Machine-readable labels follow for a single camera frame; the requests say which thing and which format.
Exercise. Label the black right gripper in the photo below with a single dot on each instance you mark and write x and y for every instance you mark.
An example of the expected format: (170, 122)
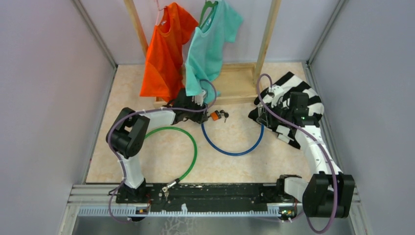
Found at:
(266, 118)

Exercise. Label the wooden clothes rack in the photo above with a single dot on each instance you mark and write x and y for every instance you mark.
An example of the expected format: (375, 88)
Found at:
(237, 82)

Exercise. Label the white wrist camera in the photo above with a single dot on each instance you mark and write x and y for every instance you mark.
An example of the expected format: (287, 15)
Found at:
(275, 91)
(199, 99)

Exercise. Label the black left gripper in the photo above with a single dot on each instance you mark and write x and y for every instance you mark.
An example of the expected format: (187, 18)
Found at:
(200, 117)

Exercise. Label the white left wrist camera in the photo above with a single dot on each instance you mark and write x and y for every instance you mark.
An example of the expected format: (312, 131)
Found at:
(199, 99)

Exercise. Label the pink clothes hanger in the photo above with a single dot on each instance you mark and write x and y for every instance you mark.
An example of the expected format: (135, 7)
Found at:
(160, 14)

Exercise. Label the orange t-shirt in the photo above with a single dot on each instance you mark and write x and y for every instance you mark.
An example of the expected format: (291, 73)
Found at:
(163, 76)

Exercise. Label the black-headed padlock keys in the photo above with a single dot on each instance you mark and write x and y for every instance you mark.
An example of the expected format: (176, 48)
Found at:
(225, 115)

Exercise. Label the blue cable lock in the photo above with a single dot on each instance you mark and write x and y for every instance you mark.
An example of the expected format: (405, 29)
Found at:
(236, 139)

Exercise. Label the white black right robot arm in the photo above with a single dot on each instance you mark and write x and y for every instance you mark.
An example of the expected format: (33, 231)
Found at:
(329, 192)

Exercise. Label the orange black padlock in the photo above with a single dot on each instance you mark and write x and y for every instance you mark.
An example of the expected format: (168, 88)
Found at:
(216, 115)

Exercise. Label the teal t-shirt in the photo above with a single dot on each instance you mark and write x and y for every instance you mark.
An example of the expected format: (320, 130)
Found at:
(205, 55)

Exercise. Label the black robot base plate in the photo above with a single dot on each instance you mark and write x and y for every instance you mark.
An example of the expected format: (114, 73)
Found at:
(211, 197)

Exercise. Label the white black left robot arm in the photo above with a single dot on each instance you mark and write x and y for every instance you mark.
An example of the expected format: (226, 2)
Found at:
(126, 137)

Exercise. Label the green clothes hanger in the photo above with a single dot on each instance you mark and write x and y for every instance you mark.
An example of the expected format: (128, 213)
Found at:
(208, 4)

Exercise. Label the white slotted cable duct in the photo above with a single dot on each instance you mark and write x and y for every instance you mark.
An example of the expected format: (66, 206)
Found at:
(136, 211)

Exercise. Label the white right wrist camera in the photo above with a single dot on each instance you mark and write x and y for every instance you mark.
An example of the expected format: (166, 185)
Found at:
(275, 91)

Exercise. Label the black white striped cloth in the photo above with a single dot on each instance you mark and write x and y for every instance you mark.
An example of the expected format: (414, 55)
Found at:
(304, 90)

